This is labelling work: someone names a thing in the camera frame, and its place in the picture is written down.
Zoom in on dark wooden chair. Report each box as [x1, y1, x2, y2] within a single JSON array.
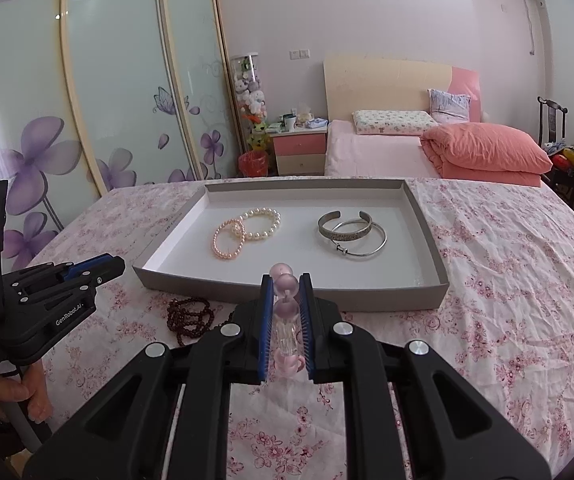
[[537, 96, 569, 153]]

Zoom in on lavender patterned pillow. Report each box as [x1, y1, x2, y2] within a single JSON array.
[[428, 89, 471, 124]]

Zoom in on clear tube of plush toys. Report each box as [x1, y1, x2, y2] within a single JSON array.
[[230, 53, 272, 160]]

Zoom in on pink bed mattress sheet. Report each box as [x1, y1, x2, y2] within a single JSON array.
[[325, 119, 440, 179]]

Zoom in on wide engraved silver cuff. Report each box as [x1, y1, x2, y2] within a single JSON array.
[[317, 210, 375, 243]]

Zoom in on large pink bead bracelet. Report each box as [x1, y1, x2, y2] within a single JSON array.
[[269, 261, 309, 377]]

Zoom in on coral folded duvet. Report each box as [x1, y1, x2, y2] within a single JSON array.
[[420, 122, 552, 188]]

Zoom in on floral pink bedsheet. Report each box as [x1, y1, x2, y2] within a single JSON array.
[[31, 179, 574, 479]]

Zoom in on beige pink headboard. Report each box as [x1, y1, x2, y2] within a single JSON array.
[[324, 54, 482, 122]]

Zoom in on pink pearl bracelet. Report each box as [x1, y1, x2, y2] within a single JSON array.
[[211, 218, 247, 261]]

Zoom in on grey shallow cardboard tray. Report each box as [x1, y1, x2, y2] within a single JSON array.
[[133, 178, 450, 312]]

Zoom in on white mug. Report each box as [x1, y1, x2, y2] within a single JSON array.
[[284, 115, 296, 131]]

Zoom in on thin silver bangle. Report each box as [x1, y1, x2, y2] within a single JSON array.
[[334, 223, 388, 260]]

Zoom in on person's left hand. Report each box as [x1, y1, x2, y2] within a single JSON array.
[[0, 361, 52, 424]]

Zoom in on dark red bead bracelet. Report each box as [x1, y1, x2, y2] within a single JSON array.
[[166, 294, 216, 348]]

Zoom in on pink nightstand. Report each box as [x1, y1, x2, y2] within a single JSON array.
[[270, 127, 328, 177]]

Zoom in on sliding wardrobe floral doors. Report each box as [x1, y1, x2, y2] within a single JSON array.
[[0, 0, 239, 271]]

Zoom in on floral white pillow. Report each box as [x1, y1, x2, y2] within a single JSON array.
[[352, 110, 438, 136]]

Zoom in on red plastic bag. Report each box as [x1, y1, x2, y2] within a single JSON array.
[[238, 151, 270, 178]]

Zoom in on white pearl bracelet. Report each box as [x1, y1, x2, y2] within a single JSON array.
[[232, 206, 283, 243]]

